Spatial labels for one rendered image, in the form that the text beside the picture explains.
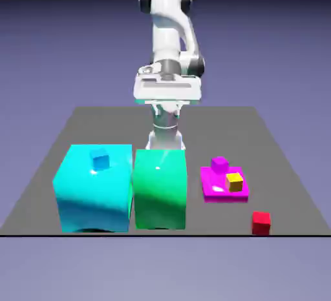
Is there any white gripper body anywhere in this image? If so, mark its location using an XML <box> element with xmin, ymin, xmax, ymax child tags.
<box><xmin>133</xmin><ymin>74</ymin><xmax>202</xmax><ymax>106</ymax></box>

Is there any small magenta cube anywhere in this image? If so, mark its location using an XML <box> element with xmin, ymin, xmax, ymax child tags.
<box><xmin>210</xmin><ymin>156</ymin><xmax>230</xmax><ymax>175</ymax></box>

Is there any small blue cube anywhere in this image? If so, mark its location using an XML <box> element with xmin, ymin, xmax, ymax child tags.
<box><xmin>89</xmin><ymin>148</ymin><xmax>111</xmax><ymax>172</ymax></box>

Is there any small yellow cube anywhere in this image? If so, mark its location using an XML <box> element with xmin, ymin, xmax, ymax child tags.
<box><xmin>224</xmin><ymin>172</ymin><xmax>244</xmax><ymax>192</ymax></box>

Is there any small red cube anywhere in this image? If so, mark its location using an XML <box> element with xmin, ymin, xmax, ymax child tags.
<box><xmin>251</xmin><ymin>211</ymin><xmax>272</xmax><ymax>236</ymax></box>

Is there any large green box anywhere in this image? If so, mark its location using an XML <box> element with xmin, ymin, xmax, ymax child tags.
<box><xmin>133</xmin><ymin>149</ymin><xmax>188</xmax><ymax>230</ymax></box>

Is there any large magenta box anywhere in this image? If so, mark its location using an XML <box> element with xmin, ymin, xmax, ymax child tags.
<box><xmin>200</xmin><ymin>165</ymin><xmax>250</xmax><ymax>203</ymax></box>

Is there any large cyan box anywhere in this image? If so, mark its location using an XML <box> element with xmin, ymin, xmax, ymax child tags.
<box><xmin>52</xmin><ymin>143</ymin><xmax>133</xmax><ymax>234</ymax></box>

